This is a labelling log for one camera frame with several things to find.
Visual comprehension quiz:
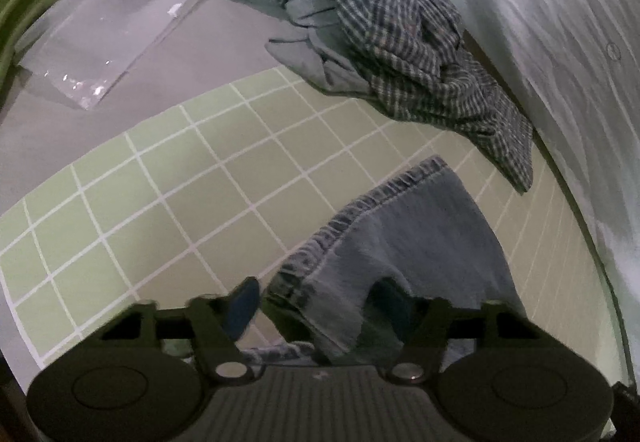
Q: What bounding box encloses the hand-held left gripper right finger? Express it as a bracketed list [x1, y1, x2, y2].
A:
[369, 281, 547, 386]

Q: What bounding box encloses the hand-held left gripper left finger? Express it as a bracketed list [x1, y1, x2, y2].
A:
[97, 277, 262, 385]

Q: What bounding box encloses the blue denim garment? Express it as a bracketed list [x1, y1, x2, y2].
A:
[240, 156, 528, 368]

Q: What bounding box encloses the green grid mat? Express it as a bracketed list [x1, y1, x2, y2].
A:
[0, 66, 632, 440]

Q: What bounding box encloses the light blue cloth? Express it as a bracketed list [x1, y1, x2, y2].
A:
[214, 0, 373, 96]

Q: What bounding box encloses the blue checked shirt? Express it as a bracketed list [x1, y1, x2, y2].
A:
[235, 0, 536, 195]

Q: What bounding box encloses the clear plastic bag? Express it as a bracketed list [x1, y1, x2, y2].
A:
[15, 0, 266, 111]

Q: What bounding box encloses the white carrot print bedsheet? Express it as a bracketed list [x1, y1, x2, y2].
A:
[370, 0, 640, 388]

